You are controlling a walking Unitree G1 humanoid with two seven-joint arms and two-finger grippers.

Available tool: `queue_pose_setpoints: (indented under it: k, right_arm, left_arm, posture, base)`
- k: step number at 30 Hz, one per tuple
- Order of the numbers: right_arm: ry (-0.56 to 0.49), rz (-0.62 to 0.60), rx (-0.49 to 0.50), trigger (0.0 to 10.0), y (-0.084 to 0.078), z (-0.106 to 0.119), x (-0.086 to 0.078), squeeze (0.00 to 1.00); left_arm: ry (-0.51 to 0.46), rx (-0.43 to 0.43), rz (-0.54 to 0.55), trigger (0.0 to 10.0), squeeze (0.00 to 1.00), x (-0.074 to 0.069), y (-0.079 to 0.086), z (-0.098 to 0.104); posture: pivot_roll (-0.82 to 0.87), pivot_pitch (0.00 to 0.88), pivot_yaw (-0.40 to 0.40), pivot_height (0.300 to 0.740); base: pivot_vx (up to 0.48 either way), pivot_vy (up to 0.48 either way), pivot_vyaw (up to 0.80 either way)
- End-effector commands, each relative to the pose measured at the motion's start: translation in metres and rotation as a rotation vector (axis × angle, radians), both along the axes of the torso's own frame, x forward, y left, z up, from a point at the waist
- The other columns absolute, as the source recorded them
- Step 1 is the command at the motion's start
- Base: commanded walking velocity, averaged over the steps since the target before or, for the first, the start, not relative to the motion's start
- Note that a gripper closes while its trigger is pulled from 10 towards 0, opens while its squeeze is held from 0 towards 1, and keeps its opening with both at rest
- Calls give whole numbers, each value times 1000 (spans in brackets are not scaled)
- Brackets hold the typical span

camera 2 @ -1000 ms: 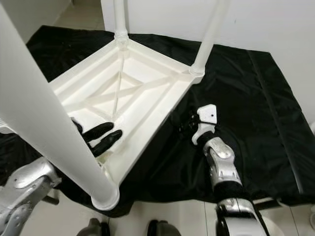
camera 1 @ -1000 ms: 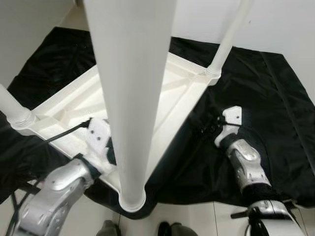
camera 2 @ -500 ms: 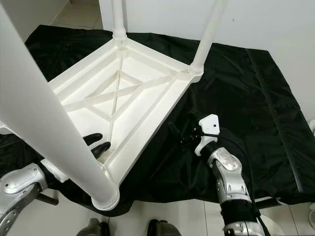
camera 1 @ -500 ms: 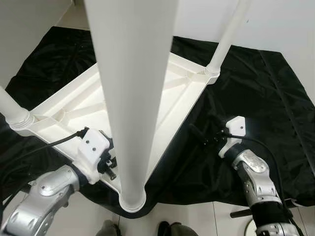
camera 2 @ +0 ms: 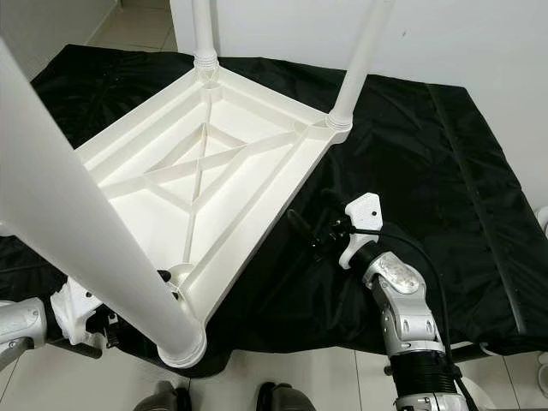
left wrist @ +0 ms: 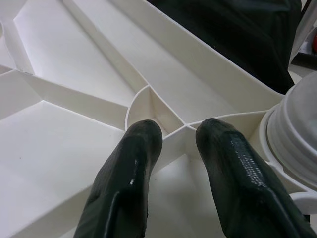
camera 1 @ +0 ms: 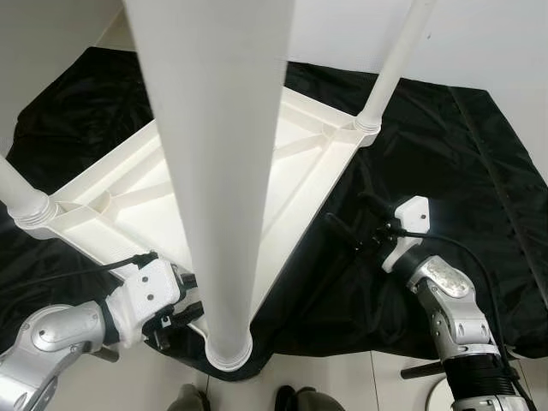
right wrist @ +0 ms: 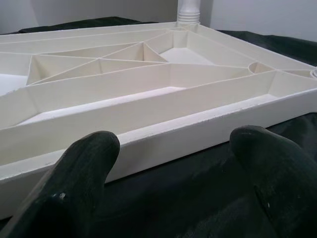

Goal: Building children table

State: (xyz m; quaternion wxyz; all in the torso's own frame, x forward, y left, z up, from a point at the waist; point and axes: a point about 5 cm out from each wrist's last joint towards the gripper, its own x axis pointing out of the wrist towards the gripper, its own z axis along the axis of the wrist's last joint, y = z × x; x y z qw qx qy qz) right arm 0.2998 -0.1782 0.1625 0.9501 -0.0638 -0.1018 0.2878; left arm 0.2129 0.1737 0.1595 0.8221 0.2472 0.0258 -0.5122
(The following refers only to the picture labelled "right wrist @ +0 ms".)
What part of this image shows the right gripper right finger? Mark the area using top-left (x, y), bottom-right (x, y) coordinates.
top-left (229, 125), bottom-right (317, 238)

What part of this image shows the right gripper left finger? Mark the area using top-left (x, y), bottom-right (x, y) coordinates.
top-left (0, 130), bottom-right (121, 238)

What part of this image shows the white plastic table top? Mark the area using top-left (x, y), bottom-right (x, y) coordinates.
top-left (0, 21), bottom-right (317, 191)

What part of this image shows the black cloth table cover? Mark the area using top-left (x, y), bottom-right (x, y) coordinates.
top-left (0, 16), bottom-right (317, 238)

